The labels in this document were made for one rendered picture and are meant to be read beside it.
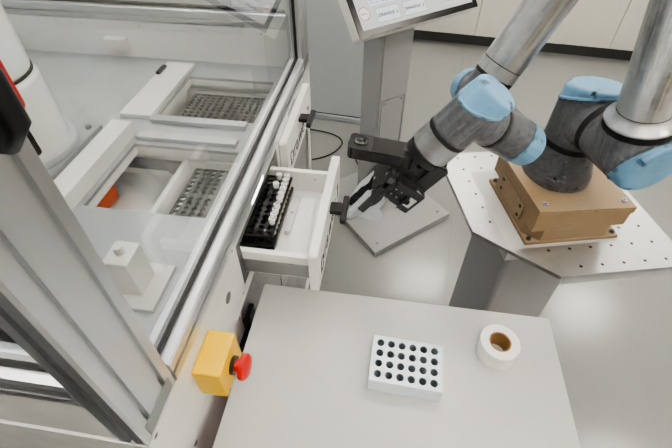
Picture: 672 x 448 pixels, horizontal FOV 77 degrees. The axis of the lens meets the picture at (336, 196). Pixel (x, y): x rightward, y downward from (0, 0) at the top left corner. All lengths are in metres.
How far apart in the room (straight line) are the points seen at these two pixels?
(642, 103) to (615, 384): 1.25
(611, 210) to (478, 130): 0.49
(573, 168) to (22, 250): 0.97
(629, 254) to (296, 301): 0.75
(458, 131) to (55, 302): 0.55
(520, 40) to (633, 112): 0.22
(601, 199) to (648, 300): 1.15
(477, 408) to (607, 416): 1.05
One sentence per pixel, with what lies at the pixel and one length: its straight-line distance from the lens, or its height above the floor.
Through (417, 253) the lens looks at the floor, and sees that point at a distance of 1.98.
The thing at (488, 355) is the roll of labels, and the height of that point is 0.79.
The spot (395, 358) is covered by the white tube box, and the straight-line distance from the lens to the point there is 0.80.
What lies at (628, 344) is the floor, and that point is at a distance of 2.03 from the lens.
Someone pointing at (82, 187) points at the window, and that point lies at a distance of 0.44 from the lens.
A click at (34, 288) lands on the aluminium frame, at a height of 1.24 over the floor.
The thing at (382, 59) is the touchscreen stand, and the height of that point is 0.80.
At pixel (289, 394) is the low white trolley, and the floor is 0.76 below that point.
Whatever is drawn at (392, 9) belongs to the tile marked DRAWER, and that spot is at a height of 1.01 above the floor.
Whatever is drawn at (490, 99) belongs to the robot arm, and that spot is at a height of 1.19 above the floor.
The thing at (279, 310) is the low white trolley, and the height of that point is 0.76.
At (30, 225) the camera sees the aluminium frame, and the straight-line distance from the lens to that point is 0.37.
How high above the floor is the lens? 1.51
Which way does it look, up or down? 43 degrees down
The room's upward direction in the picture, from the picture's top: straight up
